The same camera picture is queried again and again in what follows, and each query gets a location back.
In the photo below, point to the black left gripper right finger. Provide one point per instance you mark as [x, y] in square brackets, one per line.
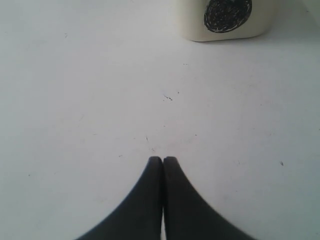
[187, 216]

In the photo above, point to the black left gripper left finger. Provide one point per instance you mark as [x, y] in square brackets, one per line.
[139, 215]

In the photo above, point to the cream bin with circle mark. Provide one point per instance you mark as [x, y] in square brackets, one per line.
[218, 20]

